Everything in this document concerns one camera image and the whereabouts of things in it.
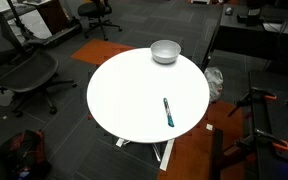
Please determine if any black office desk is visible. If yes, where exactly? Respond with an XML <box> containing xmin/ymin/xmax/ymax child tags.
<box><xmin>200</xmin><ymin>3</ymin><xmax>288</xmax><ymax>73</ymax></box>

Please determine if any grey round bowl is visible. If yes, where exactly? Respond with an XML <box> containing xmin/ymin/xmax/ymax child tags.
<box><xmin>150</xmin><ymin>39</ymin><xmax>182</xmax><ymax>65</ymax></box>

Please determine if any black mesh office chair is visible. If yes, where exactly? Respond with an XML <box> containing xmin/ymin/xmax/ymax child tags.
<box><xmin>0</xmin><ymin>4</ymin><xmax>78</xmax><ymax>118</ymax></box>

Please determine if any white office desk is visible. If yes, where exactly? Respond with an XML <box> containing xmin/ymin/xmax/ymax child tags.
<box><xmin>0</xmin><ymin>0</ymin><xmax>55</xmax><ymax>40</ymax></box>

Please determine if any black clamp orange handle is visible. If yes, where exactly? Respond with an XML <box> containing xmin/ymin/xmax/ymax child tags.
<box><xmin>235</xmin><ymin>129</ymin><xmax>288</xmax><ymax>155</ymax></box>
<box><xmin>227</xmin><ymin>87</ymin><xmax>278</xmax><ymax>118</ymax></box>

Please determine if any black kick scooter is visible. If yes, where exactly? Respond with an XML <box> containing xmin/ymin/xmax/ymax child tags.
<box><xmin>7</xmin><ymin>0</ymin><xmax>83</xmax><ymax>48</ymax></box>

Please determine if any red black backpack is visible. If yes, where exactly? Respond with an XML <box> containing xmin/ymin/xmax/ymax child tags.
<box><xmin>0</xmin><ymin>129</ymin><xmax>52</xmax><ymax>180</ymax></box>

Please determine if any black desk box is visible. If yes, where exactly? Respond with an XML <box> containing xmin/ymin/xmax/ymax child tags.
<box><xmin>236</xmin><ymin>7</ymin><xmax>263</xmax><ymax>27</ymax></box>

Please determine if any dark brown cabinet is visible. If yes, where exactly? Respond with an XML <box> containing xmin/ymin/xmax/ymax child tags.
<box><xmin>36</xmin><ymin>0</ymin><xmax>72</xmax><ymax>35</ymax></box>

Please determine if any black stand frame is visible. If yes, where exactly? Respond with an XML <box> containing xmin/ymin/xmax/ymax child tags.
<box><xmin>209</xmin><ymin>127</ymin><xmax>226</xmax><ymax>180</ymax></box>

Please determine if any black robot bench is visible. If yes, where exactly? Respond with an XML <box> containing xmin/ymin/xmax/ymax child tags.
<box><xmin>248</xmin><ymin>69</ymin><xmax>288</xmax><ymax>180</ymax></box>

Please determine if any white table base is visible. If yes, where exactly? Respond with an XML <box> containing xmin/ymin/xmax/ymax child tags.
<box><xmin>115</xmin><ymin>136</ymin><xmax>176</xmax><ymax>172</ymax></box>

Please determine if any small black office chair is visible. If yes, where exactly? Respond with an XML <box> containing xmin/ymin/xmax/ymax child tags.
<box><xmin>77</xmin><ymin>0</ymin><xmax>123</xmax><ymax>42</ymax></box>

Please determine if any teal marker pen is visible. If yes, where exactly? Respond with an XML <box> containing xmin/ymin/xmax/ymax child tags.
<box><xmin>162</xmin><ymin>97</ymin><xmax>175</xmax><ymax>128</ymax></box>

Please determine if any white plastic bag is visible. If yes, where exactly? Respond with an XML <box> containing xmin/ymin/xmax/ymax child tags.
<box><xmin>203</xmin><ymin>66</ymin><xmax>224</xmax><ymax>103</ymax></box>

